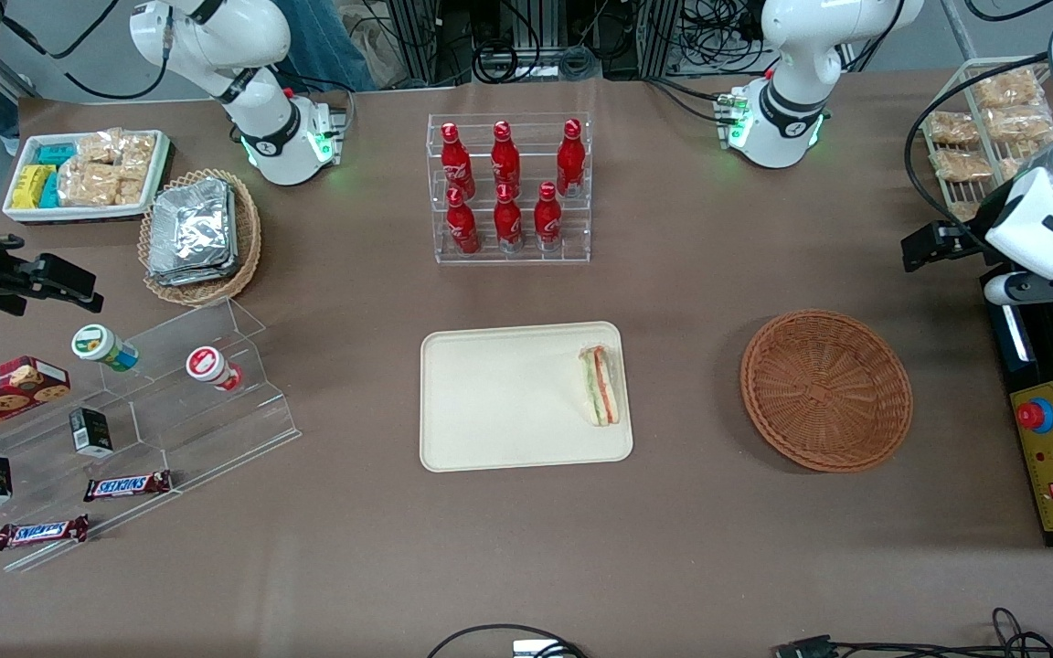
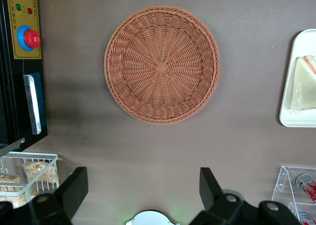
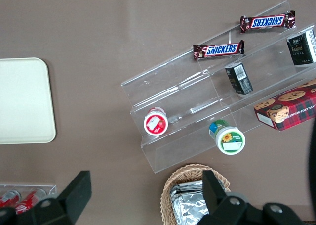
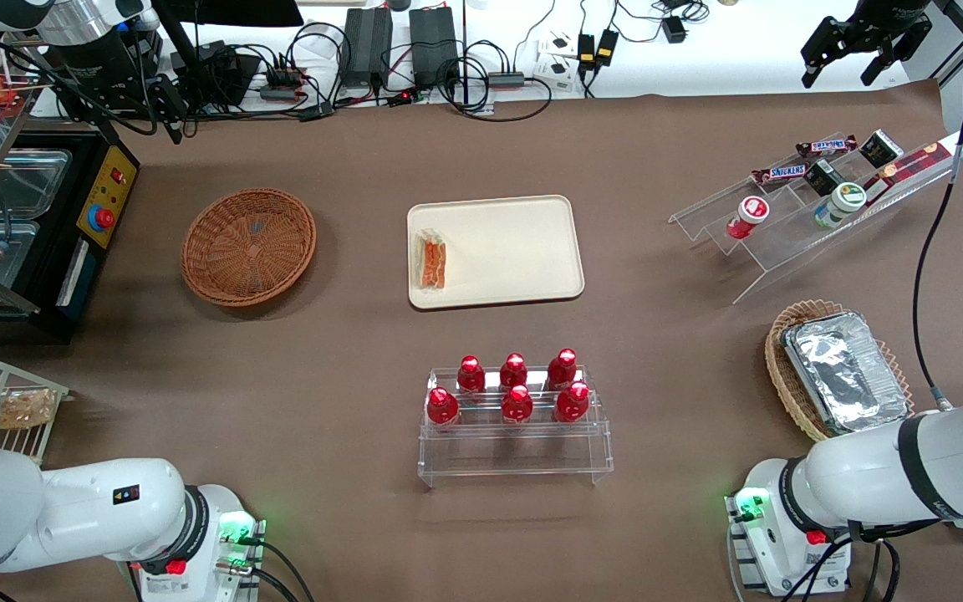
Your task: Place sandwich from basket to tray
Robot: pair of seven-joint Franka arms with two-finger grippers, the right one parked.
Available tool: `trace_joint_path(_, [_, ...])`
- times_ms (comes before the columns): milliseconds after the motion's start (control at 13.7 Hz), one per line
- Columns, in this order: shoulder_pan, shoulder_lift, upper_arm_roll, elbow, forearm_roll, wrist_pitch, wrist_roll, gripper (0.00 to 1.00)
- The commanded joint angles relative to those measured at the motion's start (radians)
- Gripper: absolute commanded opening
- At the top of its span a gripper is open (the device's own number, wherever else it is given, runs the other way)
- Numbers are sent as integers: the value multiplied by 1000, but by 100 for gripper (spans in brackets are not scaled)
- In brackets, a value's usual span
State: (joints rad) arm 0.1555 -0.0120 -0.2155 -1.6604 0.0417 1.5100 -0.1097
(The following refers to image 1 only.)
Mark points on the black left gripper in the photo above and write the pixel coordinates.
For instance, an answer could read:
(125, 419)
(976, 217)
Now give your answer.
(967, 235)

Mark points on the plastic triangle sandwich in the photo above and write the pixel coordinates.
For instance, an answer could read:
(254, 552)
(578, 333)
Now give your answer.
(601, 388)

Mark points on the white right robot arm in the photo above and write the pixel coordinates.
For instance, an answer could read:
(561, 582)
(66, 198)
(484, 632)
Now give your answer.
(216, 37)

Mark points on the white rectangular snack tray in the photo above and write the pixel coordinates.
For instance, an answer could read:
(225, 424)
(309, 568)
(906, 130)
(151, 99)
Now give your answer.
(24, 212)

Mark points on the foil wrapped sandwich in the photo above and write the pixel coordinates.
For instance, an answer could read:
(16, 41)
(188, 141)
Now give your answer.
(193, 278)
(188, 228)

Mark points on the brown wicker basket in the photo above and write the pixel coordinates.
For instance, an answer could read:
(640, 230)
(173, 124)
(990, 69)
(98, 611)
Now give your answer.
(824, 393)

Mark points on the light wicker basket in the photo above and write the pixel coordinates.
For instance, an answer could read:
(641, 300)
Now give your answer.
(248, 238)

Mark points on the cream plastic tray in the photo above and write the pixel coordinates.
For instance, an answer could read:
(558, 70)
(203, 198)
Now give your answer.
(508, 397)

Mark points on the green lid sunflower cup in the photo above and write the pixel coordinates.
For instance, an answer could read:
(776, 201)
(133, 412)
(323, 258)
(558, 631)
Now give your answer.
(92, 343)

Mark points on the teal snack packet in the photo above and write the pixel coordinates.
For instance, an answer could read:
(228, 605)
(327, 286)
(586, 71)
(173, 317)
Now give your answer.
(50, 192)
(58, 153)

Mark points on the yellow snack packet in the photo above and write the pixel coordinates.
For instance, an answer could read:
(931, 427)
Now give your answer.
(31, 185)

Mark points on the clear bag crispy snack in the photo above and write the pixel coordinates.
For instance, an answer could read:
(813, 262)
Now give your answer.
(97, 144)
(131, 187)
(138, 151)
(88, 183)

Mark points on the black control box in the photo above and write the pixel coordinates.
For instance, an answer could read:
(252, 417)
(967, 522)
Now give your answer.
(1052, 356)

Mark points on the red lid yogurt cup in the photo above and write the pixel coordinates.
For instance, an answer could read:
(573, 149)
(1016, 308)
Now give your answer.
(205, 364)

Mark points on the red emergency stop button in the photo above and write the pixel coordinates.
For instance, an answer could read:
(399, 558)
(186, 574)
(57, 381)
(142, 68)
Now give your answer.
(1036, 416)

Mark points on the clear acrylic stepped stand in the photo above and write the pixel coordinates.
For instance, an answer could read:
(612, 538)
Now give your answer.
(188, 429)

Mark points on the Snickers chocolate bar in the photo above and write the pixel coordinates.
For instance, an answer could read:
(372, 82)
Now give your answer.
(40, 532)
(127, 486)

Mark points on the clear acrylic bottle rack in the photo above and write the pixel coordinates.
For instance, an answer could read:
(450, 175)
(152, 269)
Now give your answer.
(572, 242)

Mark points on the red cola bottle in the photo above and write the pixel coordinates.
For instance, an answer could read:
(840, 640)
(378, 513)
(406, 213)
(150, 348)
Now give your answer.
(462, 228)
(508, 224)
(458, 160)
(547, 219)
(570, 160)
(505, 160)

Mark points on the person in blue jeans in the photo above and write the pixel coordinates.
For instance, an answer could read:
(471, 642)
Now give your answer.
(325, 41)

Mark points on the beige cloth bag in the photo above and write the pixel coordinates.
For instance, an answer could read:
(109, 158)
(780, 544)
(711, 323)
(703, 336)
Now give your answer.
(378, 55)

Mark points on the white plug connector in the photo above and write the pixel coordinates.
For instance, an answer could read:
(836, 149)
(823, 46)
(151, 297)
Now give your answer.
(536, 650)

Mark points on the aluminium frame post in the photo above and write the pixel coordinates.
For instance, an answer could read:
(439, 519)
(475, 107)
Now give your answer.
(659, 32)
(426, 37)

